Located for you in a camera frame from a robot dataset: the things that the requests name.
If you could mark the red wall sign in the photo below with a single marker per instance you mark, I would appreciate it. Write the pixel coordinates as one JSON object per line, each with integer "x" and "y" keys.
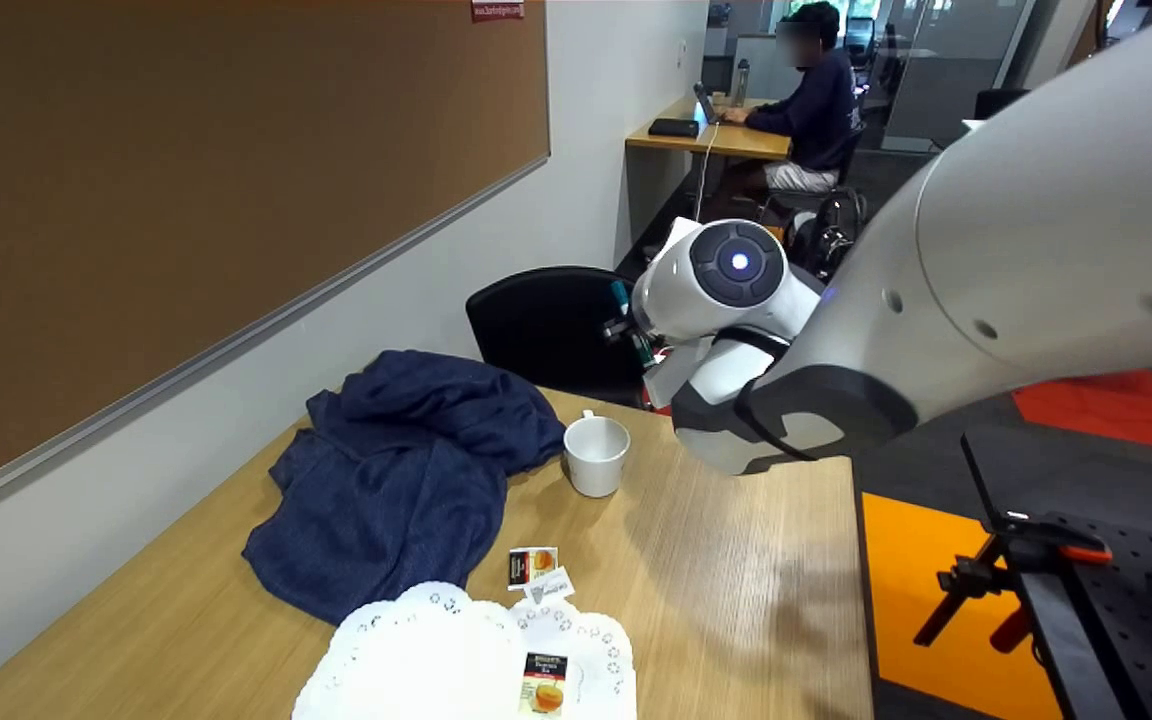
{"x": 499, "y": 8}

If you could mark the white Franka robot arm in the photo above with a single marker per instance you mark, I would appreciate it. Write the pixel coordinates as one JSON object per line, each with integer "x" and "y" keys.
{"x": 1003, "y": 243}

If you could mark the black office chair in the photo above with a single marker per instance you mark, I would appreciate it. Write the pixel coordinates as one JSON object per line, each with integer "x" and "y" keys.
{"x": 549, "y": 324}

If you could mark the brown cork board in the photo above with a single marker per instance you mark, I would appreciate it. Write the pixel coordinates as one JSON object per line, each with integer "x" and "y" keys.
{"x": 200, "y": 187}

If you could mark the black backpack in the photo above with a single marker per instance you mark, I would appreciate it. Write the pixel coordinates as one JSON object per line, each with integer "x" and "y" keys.
{"x": 834, "y": 231}

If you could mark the small black picture card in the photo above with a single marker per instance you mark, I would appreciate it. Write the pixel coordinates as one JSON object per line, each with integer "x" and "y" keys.
{"x": 544, "y": 665}

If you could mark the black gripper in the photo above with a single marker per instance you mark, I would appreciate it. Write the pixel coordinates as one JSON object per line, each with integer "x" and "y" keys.
{"x": 637, "y": 324}

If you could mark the small orange round piece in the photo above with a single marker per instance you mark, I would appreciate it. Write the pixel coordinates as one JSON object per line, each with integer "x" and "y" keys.
{"x": 549, "y": 696}

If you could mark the small dark photo card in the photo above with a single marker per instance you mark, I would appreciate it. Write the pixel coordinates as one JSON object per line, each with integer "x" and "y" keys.
{"x": 530, "y": 564}

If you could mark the black flat desk item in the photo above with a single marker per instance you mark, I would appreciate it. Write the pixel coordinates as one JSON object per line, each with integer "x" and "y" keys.
{"x": 675, "y": 125}

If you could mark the small white label card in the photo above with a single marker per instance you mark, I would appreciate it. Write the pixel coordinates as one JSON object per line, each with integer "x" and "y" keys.
{"x": 549, "y": 587}

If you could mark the black perforated breadboard table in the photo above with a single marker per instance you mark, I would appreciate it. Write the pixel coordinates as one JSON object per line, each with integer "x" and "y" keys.
{"x": 1136, "y": 626}

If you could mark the seated person in navy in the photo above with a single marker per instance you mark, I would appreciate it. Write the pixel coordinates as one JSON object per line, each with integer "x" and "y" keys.
{"x": 816, "y": 112}

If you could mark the white paper doily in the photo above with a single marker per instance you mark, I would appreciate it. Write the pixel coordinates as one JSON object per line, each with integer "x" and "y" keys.
{"x": 429, "y": 660}

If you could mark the navy blue cloth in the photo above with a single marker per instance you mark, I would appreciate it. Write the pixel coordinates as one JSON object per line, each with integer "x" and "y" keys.
{"x": 389, "y": 482}

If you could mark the white ceramic mug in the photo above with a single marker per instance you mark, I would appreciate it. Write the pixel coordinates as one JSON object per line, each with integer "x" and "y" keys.
{"x": 596, "y": 459}

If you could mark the wooden office desk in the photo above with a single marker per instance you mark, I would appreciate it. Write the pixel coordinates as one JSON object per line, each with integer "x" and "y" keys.
{"x": 710, "y": 140}

